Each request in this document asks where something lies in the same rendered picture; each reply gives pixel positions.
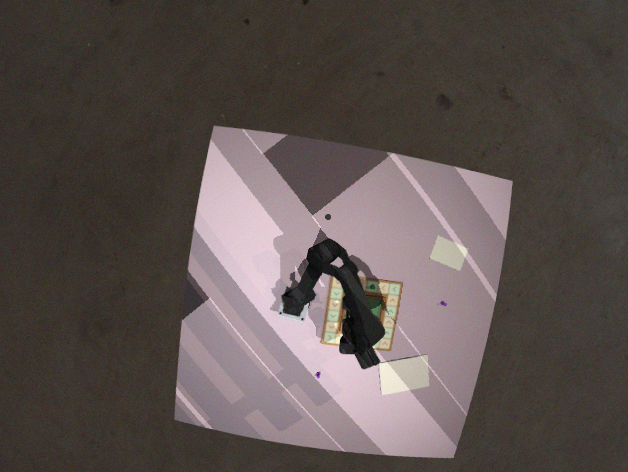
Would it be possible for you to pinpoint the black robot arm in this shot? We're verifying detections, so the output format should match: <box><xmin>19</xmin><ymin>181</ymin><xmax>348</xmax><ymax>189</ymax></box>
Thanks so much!
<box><xmin>281</xmin><ymin>238</ymin><xmax>386</xmax><ymax>369</ymax></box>

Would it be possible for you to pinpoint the cream flat rectangular card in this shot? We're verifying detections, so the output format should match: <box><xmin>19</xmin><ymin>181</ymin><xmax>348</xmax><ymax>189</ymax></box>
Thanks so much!
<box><xmin>430</xmin><ymin>235</ymin><xmax>468</xmax><ymax>271</ymax></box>

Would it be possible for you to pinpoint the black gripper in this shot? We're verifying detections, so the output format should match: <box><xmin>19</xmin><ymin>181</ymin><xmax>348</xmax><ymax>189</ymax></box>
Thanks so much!
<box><xmin>339</xmin><ymin>296</ymin><xmax>355</xmax><ymax>354</ymax></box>

